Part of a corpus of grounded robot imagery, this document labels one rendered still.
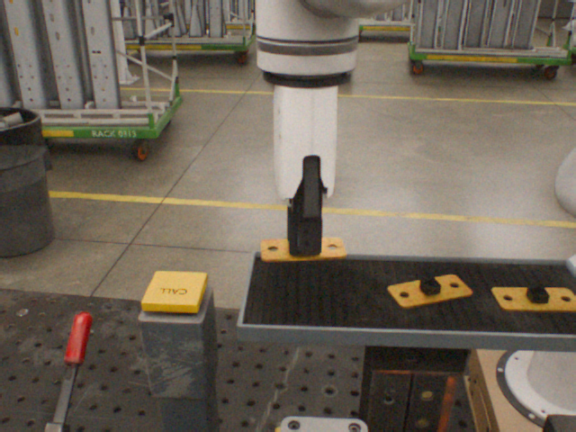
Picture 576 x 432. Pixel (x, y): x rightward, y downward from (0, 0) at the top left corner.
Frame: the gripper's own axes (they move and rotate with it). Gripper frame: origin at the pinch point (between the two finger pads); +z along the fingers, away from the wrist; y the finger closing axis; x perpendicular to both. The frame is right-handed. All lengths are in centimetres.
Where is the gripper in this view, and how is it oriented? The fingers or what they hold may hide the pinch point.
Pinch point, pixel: (303, 229)
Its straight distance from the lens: 51.3
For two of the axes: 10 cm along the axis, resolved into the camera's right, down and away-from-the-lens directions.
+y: 0.6, 4.6, -8.8
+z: 0.0, 8.9, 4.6
